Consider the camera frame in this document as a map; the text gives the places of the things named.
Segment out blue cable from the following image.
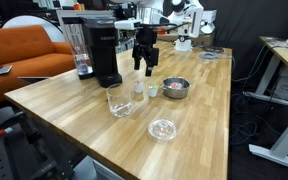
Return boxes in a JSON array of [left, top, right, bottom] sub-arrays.
[[229, 43, 272, 148]]

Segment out orange sofa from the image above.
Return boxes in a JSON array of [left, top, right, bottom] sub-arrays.
[[0, 24, 77, 110]]

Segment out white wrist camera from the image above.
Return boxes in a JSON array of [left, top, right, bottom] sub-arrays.
[[113, 18, 142, 31]]

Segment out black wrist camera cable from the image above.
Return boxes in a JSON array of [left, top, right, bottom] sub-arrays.
[[152, 21, 192, 34]]

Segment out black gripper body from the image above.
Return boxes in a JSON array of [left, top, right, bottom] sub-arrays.
[[134, 23, 159, 51]]

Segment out white frame wooden desk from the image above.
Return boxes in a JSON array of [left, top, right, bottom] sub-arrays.
[[243, 35, 288, 174]]

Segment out pink foil coffee pod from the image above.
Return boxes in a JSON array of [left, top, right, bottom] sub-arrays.
[[168, 80, 185, 90]]

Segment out black coffee machine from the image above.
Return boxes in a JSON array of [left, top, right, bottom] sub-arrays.
[[80, 15, 124, 89]]

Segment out stainless steel bowl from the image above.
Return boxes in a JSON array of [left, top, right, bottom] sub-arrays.
[[160, 76, 192, 100]]

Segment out clear glass jar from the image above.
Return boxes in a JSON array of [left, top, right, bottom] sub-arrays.
[[105, 83, 134, 119]]

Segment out black table clamps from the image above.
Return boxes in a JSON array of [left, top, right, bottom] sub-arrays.
[[0, 111, 87, 180]]

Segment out black flat board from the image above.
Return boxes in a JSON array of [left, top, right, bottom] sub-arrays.
[[16, 75, 52, 85]]

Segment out white round table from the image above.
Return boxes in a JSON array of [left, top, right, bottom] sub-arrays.
[[1, 14, 66, 43]]

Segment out black clamp orange handle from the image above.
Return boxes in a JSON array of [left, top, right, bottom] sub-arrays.
[[0, 111, 29, 144]]

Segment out white coffee pod red foil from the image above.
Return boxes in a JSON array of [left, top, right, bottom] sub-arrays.
[[132, 80, 145, 94]]

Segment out clear glass jar lid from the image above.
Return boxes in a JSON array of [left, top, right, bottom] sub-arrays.
[[147, 117, 179, 144]]

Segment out beige cabinet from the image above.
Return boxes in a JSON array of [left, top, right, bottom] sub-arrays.
[[157, 32, 216, 47]]

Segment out clear water tank black lid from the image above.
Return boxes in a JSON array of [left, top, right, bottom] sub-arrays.
[[61, 16, 96, 81]]

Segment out grey coiled cable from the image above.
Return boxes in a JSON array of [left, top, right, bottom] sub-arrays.
[[198, 50, 234, 62]]

